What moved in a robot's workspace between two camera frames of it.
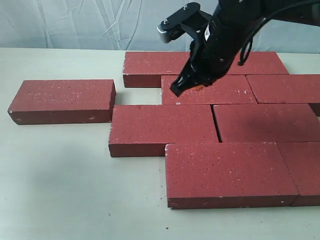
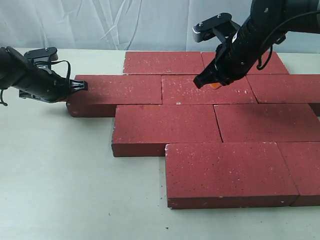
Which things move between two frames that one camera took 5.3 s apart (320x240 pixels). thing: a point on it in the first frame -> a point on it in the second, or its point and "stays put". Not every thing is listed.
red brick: [63, 101] -> [105, 92]
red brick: [226, 175] stays put
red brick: [144, 130] stays put
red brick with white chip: [232, 89] stays put
